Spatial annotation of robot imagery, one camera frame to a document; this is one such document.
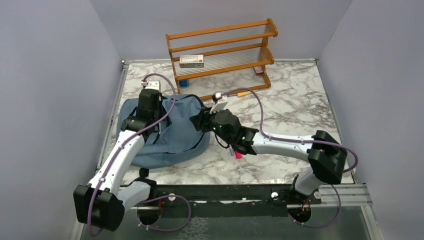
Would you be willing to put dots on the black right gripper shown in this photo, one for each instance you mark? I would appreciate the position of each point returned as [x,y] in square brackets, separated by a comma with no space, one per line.
[202,118]

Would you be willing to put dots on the blue student backpack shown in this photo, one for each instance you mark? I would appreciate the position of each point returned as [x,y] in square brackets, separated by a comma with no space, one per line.
[177,140]

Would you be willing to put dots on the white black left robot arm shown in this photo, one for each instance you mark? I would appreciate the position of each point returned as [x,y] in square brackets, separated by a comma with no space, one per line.
[101,203]

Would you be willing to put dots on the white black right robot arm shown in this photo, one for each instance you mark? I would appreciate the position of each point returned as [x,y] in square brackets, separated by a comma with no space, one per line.
[321,151]

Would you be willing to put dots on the blue small object under shelf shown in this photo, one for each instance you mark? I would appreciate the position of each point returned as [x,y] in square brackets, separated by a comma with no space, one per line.
[184,83]

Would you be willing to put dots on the pink marker pen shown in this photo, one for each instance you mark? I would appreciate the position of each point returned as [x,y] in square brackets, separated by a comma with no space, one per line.
[237,155]

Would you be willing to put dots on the orange highlighter pen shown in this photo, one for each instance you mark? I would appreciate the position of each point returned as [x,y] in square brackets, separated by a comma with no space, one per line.
[241,94]

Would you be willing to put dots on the white grey box on shelf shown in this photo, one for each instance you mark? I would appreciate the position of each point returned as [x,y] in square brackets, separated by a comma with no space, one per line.
[191,61]

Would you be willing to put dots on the small red card box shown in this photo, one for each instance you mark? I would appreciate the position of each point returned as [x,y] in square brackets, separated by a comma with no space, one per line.
[258,70]

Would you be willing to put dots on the orange wooden shelf rack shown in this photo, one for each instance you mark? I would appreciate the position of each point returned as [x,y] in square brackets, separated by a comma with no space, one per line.
[224,49]

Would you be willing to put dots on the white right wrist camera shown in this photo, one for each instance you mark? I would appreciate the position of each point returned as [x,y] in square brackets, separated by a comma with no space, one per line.
[220,101]

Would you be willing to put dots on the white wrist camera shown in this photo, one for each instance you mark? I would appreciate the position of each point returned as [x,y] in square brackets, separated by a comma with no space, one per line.
[151,86]
[220,101]

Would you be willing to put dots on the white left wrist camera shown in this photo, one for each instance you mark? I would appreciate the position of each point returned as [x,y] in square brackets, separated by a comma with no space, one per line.
[151,86]

